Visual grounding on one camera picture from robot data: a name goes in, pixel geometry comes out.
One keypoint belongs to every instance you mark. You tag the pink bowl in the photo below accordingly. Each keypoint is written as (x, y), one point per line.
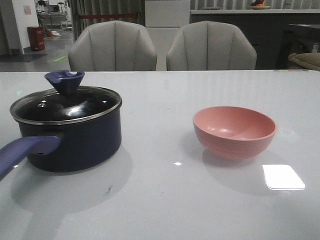
(233, 132)

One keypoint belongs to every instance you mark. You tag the glass lid blue knob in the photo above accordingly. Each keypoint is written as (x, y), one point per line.
(67, 102)

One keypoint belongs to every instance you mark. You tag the dark blue saucepan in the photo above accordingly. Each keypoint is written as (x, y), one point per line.
(64, 148)

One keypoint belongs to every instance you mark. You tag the right grey upholstered chair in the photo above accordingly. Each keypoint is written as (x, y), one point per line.
(210, 46)

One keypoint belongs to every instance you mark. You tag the grey upholstered chair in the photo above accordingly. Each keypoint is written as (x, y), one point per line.
(113, 46)
(210, 46)

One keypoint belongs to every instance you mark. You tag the left grey upholstered chair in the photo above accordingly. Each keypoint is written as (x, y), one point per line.
(113, 46)

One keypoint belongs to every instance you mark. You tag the white cabinet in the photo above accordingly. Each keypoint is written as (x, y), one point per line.
(162, 20)

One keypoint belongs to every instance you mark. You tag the red barrier belt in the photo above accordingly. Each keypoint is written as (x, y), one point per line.
(110, 16)

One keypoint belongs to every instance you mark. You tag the dark counter with white top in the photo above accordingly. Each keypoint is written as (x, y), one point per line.
(263, 28)

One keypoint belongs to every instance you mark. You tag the fruit plate on counter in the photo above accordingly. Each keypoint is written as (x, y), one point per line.
(259, 5)

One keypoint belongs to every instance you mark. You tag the red bin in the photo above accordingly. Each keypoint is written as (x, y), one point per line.
(36, 38)

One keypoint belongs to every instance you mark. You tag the beige cushion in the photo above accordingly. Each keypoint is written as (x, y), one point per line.
(305, 61)

